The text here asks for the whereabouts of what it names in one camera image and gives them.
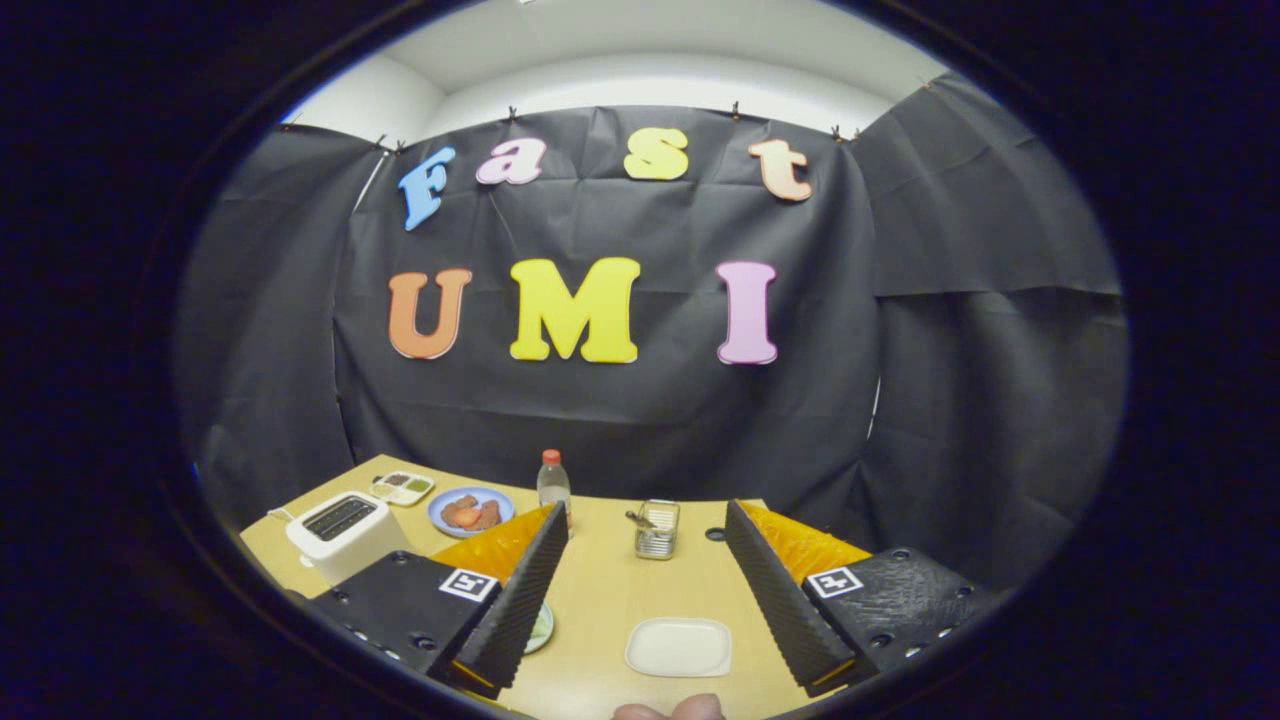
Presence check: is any black backdrop cloth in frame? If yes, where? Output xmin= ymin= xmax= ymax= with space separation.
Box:
xmin=172 ymin=72 xmax=1131 ymax=591

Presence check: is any white toaster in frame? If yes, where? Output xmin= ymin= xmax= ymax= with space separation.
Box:
xmin=285 ymin=491 xmax=413 ymax=587

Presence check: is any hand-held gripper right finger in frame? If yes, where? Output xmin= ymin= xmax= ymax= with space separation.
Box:
xmin=724 ymin=500 xmax=1001 ymax=698

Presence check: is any clear bottle with red cap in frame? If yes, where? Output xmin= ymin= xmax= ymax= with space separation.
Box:
xmin=537 ymin=449 xmax=573 ymax=536

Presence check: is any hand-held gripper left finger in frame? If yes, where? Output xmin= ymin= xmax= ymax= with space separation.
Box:
xmin=300 ymin=502 xmax=571 ymax=699

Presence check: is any white divided seasoning tray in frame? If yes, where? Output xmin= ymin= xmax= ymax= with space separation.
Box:
xmin=370 ymin=472 xmax=436 ymax=507

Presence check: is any round blue plate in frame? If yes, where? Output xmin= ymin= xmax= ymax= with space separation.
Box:
xmin=427 ymin=486 xmax=516 ymax=539

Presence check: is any round pale green plate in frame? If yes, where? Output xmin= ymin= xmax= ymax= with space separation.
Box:
xmin=524 ymin=600 xmax=557 ymax=656

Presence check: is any white rectangular plate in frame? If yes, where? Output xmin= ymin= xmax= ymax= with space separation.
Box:
xmin=625 ymin=617 xmax=733 ymax=678

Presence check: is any clear utensil holder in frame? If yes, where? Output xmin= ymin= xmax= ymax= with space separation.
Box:
xmin=634 ymin=499 xmax=682 ymax=561

